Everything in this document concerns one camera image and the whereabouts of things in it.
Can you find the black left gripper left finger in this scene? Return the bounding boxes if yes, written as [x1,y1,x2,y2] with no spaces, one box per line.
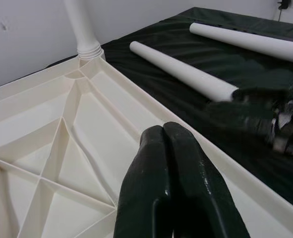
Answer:
[114,125,173,238]

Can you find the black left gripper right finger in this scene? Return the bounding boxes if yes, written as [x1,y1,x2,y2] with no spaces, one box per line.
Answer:
[163,121,250,238]

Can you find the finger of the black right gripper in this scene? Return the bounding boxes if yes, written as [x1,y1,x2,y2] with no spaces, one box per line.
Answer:
[232,87,292,101]
[205,101,277,139]

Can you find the white tapered plastic table leg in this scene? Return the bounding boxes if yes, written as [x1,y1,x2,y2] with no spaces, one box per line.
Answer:
[188,22,293,66]
[63,0,105,60]
[129,41,241,103]

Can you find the black power adapter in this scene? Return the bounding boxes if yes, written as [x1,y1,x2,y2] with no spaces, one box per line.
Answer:
[277,0,292,10]

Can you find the black table cloth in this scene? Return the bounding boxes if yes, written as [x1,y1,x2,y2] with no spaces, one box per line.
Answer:
[100,6,293,214]

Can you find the white plastic children table top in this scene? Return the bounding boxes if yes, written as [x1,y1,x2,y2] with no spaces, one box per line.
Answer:
[0,53,293,238]

